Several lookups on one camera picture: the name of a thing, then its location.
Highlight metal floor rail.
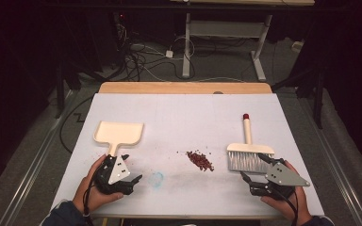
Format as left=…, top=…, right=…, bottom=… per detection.
left=297, top=95, right=362, bottom=226
left=0, top=89, right=80, bottom=226

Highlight cream dustpan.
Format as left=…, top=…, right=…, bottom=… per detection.
left=92, top=121, right=145, bottom=157

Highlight wooden table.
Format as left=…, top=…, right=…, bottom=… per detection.
left=98, top=81, right=286, bottom=225

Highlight bundle of black floor cables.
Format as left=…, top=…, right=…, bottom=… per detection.
left=111, top=23, right=197, bottom=83

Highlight person's right hand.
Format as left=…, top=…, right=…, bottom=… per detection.
left=259, top=160, right=314, bottom=225

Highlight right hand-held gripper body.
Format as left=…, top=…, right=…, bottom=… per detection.
left=248, top=158, right=311, bottom=202

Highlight small white box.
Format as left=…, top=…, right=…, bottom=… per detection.
left=290, top=40, right=305, bottom=54

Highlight black metal stand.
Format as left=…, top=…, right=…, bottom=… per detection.
left=271, top=67, right=325, bottom=130
left=54, top=60, right=68, bottom=120

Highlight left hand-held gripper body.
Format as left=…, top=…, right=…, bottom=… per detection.
left=92, top=153, right=137, bottom=196

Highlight white table cover sheet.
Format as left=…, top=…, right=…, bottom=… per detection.
left=50, top=92, right=325, bottom=218

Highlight pile of red beans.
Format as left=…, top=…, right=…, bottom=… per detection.
left=177, top=150, right=216, bottom=173

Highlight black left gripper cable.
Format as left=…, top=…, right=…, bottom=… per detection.
left=81, top=173, right=96, bottom=226

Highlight cream hand brush grey bristles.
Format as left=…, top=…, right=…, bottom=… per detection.
left=226, top=113, right=276, bottom=174

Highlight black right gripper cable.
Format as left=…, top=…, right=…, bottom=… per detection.
left=274, top=187, right=300, bottom=226

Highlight black floor cable loop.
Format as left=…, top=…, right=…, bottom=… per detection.
left=58, top=94, right=94, bottom=155

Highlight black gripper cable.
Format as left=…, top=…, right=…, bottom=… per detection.
left=274, top=187, right=300, bottom=226
left=81, top=173, right=96, bottom=226

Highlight white metal desk frame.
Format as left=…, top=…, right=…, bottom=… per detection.
left=182, top=12, right=273, bottom=83

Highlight person's left hand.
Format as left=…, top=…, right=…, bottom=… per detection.
left=72, top=153, right=124, bottom=215

